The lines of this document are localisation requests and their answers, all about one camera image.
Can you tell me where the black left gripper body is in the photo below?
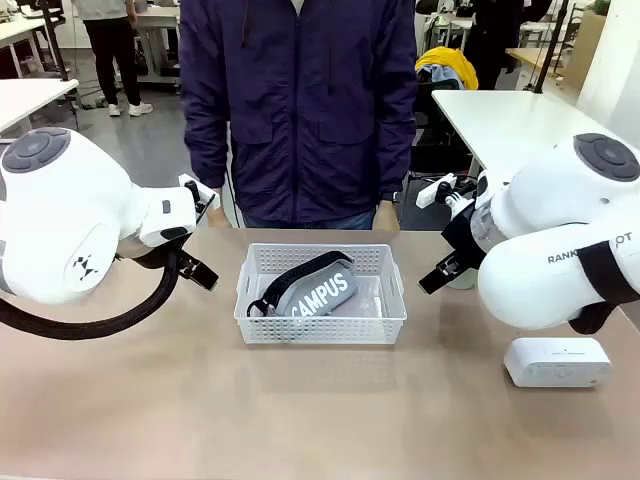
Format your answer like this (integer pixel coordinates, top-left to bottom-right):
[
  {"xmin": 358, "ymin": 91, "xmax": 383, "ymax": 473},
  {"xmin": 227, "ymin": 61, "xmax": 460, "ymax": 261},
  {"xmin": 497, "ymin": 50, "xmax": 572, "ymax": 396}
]
[{"xmin": 117, "ymin": 233, "xmax": 194, "ymax": 264}]

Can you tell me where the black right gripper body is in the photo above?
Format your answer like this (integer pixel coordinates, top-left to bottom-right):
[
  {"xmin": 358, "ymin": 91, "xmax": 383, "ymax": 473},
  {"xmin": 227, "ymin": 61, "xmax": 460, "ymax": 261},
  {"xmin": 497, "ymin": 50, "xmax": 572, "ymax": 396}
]
[{"xmin": 441, "ymin": 199, "xmax": 489, "ymax": 269}]

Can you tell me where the grey CAMPUS zip pouch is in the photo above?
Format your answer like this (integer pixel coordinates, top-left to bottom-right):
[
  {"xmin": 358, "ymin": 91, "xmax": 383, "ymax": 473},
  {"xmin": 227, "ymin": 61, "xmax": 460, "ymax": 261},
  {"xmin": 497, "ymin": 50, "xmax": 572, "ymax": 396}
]
[{"xmin": 246, "ymin": 251, "xmax": 357, "ymax": 320}]

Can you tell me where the white rectangular box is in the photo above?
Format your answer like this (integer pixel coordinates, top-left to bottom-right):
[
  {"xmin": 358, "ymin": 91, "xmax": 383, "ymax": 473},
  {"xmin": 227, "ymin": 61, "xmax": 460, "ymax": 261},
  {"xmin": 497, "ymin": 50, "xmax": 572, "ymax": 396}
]
[{"xmin": 503, "ymin": 337, "xmax": 614, "ymax": 389}]

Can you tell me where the person's left sleeved forearm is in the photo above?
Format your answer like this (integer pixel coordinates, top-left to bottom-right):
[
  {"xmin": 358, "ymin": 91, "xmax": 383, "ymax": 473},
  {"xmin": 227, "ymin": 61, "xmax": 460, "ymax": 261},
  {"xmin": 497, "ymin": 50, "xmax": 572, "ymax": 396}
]
[{"xmin": 377, "ymin": 94, "xmax": 419, "ymax": 202}]

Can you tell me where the person's right sleeved forearm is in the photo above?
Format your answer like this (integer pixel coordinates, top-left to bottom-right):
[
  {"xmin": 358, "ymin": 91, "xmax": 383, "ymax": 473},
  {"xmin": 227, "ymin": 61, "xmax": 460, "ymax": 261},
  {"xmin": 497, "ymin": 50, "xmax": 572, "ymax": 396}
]
[{"xmin": 179, "ymin": 94, "xmax": 235, "ymax": 211}]

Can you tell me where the white perforated plastic basket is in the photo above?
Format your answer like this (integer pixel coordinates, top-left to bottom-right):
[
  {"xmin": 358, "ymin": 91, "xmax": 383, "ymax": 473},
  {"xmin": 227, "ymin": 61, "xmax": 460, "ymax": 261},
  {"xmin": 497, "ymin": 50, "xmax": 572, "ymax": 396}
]
[{"xmin": 233, "ymin": 243, "xmax": 408, "ymax": 346}]

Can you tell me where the person's left hand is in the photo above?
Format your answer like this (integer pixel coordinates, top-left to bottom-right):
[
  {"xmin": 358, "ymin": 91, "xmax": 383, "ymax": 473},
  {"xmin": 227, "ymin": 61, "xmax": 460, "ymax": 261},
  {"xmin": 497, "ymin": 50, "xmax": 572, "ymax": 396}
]
[{"xmin": 373, "ymin": 199, "xmax": 402, "ymax": 232}]

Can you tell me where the pale green plastic cup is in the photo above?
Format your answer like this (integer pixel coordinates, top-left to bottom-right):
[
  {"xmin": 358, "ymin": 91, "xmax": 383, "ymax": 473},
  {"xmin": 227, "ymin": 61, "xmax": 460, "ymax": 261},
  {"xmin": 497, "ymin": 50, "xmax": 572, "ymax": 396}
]
[{"xmin": 446, "ymin": 267, "xmax": 477, "ymax": 292}]

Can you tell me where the large white side table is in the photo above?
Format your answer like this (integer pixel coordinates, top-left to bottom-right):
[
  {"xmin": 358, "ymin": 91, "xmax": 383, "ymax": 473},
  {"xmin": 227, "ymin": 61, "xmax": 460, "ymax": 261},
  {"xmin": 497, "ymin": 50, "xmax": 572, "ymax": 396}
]
[{"xmin": 430, "ymin": 88, "xmax": 629, "ymax": 177}]

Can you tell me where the yellow jacket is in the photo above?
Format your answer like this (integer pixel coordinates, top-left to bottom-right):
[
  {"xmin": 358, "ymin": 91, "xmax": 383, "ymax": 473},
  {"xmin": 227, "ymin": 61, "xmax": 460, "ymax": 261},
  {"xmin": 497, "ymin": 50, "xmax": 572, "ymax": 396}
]
[{"xmin": 415, "ymin": 46, "xmax": 480, "ymax": 91}]

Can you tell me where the wooden top desk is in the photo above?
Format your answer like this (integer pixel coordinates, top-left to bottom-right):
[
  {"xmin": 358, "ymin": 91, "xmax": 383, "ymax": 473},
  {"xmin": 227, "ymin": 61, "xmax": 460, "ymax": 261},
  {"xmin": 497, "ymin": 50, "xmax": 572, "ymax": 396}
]
[{"xmin": 505, "ymin": 46, "xmax": 576, "ymax": 77}]

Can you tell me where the purple jacket torso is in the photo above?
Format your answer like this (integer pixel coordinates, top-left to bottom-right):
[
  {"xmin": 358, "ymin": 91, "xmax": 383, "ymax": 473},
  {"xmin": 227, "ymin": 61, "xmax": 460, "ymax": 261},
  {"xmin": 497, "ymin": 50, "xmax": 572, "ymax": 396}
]
[{"xmin": 178, "ymin": 0, "xmax": 419, "ymax": 224}]

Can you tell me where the white table with rounded corner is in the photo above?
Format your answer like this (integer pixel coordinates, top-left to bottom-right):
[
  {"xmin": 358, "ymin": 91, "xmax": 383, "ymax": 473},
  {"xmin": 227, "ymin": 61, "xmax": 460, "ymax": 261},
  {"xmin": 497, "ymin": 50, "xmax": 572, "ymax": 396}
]
[{"xmin": 0, "ymin": 77, "xmax": 81, "ymax": 136}]

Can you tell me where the bystander in black clothes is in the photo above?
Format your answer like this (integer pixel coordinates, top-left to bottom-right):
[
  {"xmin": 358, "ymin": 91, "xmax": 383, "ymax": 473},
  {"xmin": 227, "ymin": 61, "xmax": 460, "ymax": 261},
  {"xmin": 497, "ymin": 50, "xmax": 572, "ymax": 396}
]
[{"xmin": 467, "ymin": 0, "xmax": 524, "ymax": 92}]

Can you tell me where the bystander in black trousers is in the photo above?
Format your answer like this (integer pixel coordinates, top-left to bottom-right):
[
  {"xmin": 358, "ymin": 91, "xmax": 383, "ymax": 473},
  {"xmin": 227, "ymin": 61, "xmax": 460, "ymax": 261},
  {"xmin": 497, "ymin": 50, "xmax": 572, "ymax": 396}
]
[{"xmin": 73, "ymin": 0, "xmax": 154, "ymax": 119}]

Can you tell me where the black slanted stand pole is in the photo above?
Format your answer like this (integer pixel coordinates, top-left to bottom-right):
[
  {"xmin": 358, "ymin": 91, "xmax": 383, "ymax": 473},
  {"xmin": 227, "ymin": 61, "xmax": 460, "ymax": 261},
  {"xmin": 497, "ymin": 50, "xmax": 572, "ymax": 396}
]
[{"xmin": 531, "ymin": 0, "xmax": 572, "ymax": 96}]

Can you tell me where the white background workbench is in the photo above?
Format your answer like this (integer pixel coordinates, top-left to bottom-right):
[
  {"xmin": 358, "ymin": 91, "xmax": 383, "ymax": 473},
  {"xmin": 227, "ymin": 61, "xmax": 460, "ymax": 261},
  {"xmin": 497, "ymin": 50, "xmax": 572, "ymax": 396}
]
[{"xmin": 133, "ymin": 5, "xmax": 182, "ymax": 87}]

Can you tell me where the tall cardboard box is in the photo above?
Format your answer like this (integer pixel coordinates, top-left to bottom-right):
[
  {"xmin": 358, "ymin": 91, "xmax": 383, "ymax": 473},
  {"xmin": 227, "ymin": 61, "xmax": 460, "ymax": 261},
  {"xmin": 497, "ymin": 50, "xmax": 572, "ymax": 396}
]
[{"xmin": 567, "ymin": 8, "xmax": 607, "ymax": 95}]

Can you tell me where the black upright clamp stand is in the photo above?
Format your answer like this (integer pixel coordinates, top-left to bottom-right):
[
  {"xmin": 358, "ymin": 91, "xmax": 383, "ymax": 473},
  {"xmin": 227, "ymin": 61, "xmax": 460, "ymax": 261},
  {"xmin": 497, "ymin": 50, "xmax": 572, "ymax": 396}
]
[{"xmin": 40, "ymin": 0, "xmax": 72, "ymax": 84}]

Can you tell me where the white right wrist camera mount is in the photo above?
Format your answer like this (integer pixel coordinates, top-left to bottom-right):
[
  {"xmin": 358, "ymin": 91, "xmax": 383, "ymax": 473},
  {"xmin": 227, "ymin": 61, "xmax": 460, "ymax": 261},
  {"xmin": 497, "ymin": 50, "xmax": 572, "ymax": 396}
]
[{"xmin": 415, "ymin": 172, "xmax": 477, "ymax": 215}]

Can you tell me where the black sleeved left arm cable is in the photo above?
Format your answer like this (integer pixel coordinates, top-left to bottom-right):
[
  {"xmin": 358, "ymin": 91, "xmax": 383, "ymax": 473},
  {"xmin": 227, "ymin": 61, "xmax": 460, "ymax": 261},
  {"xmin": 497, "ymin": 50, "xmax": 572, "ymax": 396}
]
[{"xmin": 0, "ymin": 248, "xmax": 182, "ymax": 342}]

